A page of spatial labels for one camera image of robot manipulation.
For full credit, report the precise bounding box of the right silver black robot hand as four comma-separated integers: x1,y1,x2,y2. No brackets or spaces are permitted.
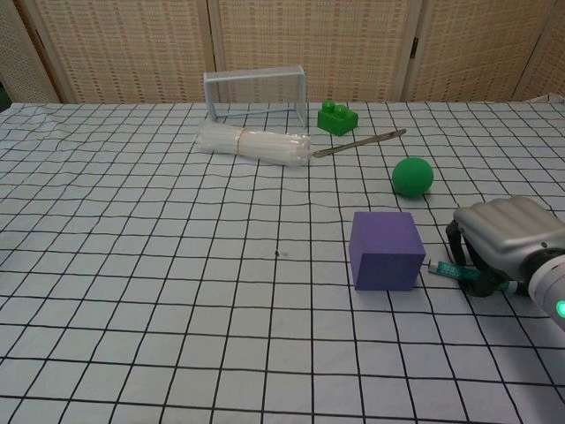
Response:
444,197,565,298

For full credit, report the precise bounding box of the green marker pen black cap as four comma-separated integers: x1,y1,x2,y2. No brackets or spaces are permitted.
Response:
427,259,522,295

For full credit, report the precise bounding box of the purple foam cube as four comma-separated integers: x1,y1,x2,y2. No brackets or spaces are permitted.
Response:
348,211,426,292

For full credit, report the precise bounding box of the blue checkered grid tablecloth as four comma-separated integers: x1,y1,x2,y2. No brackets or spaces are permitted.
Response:
0,92,565,424

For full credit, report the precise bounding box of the green ball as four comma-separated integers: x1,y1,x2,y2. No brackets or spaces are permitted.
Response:
391,156,435,199

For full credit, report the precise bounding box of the woven folding screen panel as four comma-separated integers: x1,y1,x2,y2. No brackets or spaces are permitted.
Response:
0,0,63,103
207,0,427,103
399,0,557,102
26,0,220,105
511,0,565,101

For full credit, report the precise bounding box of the green toy building brick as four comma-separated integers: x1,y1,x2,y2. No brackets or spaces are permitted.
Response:
316,100,359,137

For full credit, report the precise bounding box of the bundle of clear straws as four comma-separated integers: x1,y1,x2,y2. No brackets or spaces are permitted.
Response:
195,124,313,168

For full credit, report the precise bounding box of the clear acrylic box frame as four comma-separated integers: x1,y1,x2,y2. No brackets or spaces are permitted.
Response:
203,64,306,129

